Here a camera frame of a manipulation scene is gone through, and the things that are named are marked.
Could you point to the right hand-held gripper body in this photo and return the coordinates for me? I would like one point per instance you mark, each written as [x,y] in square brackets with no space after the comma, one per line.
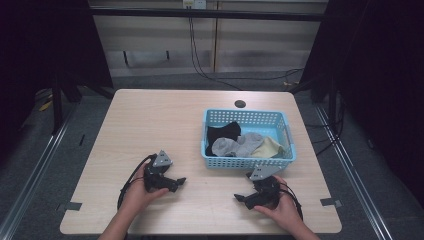
[266,191]

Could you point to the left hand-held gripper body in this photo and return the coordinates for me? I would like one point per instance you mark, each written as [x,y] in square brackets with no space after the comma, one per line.
[156,175]

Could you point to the person's right hand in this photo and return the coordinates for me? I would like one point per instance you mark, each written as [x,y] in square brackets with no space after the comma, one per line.
[283,210]

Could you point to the person's left hand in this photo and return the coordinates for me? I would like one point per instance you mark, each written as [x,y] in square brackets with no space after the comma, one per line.
[138,195]

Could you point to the pale yellow sock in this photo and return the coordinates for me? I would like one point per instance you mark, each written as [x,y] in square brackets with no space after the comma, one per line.
[268,148]

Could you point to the light grey sock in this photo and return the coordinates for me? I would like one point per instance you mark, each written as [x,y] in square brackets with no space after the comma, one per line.
[223,146]

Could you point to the black sock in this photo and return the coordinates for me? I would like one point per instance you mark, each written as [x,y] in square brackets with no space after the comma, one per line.
[221,133]

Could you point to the grey tape piece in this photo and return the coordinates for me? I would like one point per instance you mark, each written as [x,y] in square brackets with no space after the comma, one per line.
[73,206]
[330,202]

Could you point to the light blue plastic basket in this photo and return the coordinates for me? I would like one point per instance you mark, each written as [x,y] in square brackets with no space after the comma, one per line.
[245,116]

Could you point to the black metal stand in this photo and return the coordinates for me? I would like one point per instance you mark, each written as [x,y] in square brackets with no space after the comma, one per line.
[332,100]
[57,106]

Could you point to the yellow object on floor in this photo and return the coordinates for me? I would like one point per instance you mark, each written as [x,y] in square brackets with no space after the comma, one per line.
[45,105]

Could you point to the black curtain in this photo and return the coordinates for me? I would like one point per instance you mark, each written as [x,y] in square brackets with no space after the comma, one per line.
[46,43]
[380,83]

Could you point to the aluminium floor rail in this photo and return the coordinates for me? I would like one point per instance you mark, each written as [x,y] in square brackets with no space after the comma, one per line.
[350,166]
[36,166]

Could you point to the white wall socket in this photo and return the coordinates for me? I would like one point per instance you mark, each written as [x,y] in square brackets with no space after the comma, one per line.
[194,4]

